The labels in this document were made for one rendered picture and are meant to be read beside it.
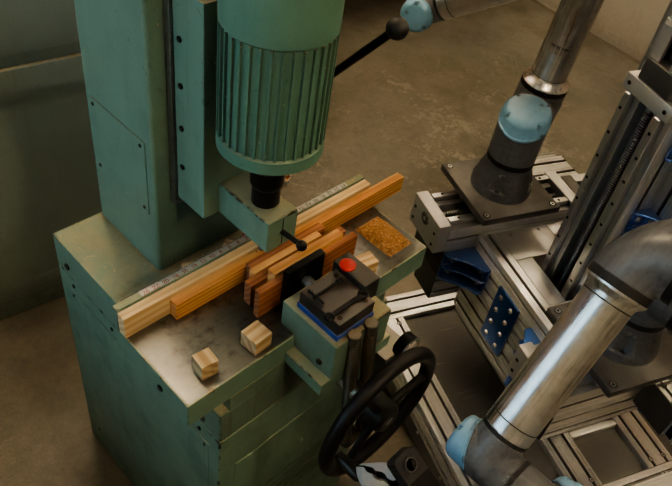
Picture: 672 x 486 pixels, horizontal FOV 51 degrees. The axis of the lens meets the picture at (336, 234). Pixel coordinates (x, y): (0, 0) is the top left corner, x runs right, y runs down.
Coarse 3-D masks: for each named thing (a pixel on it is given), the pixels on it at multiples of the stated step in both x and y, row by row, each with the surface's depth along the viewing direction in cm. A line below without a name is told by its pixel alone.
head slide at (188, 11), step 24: (192, 0) 102; (216, 0) 102; (192, 24) 105; (216, 24) 104; (192, 48) 107; (216, 48) 107; (192, 72) 110; (216, 72) 110; (192, 96) 113; (192, 120) 117; (192, 144) 120; (192, 168) 124; (216, 168) 123; (192, 192) 128; (216, 192) 127
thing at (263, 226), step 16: (240, 176) 129; (224, 192) 126; (240, 192) 125; (224, 208) 129; (240, 208) 125; (256, 208) 123; (272, 208) 123; (288, 208) 124; (240, 224) 127; (256, 224) 123; (272, 224) 121; (288, 224) 125; (256, 240) 125; (272, 240) 124
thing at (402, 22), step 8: (400, 16) 104; (392, 24) 103; (400, 24) 103; (408, 24) 104; (384, 32) 106; (392, 32) 103; (400, 32) 103; (376, 40) 107; (384, 40) 106; (368, 48) 109; (376, 48) 109; (352, 56) 113; (360, 56) 112; (344, 64) 115; (352, 64) 114; (336, 72) 117
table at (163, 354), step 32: (352, 224) 148; (384, 256) 143; (416, 256) 145; (384, 288) 143; (160, 320) 124; (192, 320) 125; (224, 320) 126; (128, 352) 122; (160, 352) 119; (192, 352) 120; (224, 352) 121; (288, 352) 126; (160, 384) 117; (192, 384) 116; (224, 384) 117; (320, 384) 122; (192, 416) 115
